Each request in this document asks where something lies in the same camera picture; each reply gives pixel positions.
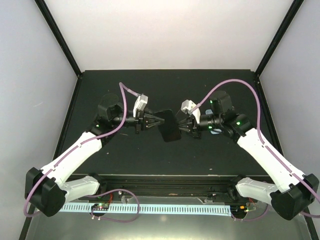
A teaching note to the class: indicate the white slotted cable duct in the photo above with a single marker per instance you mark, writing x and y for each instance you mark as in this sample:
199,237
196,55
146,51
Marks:
155,209

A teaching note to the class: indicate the right black frame post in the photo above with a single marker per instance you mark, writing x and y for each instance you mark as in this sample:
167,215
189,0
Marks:
282,29

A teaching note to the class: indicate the right controller board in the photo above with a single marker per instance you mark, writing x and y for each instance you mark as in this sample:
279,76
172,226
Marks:
241,208

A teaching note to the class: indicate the left controller board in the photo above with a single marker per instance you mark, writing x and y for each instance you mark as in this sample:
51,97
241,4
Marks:
100,207

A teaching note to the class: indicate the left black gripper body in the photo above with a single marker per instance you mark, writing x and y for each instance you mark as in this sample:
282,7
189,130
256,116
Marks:
139,115

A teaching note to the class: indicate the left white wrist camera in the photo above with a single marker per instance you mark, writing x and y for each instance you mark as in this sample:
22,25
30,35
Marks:
140,104

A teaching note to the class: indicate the black cased phone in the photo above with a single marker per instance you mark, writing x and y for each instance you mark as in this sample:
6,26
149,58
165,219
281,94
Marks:
169,129

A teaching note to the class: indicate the light blue cased phone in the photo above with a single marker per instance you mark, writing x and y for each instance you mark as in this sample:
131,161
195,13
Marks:
216,130

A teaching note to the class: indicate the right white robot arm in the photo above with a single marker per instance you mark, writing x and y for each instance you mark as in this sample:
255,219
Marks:
291,190

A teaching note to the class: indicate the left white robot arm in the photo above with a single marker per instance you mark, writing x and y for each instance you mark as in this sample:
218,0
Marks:
48,188

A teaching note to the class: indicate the left black frame post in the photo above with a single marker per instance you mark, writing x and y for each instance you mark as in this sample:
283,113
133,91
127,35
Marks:
46,13

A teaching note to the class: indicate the controller board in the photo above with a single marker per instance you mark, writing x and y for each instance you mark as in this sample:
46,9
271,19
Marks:
100,207
241,208

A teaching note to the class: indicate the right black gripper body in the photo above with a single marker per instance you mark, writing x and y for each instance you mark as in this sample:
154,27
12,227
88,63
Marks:
193,122

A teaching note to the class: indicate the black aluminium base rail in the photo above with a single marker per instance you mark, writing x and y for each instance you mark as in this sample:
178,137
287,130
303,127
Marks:
219,189

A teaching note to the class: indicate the black frame post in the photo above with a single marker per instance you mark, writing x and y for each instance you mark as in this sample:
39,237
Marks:
282,29
46,13

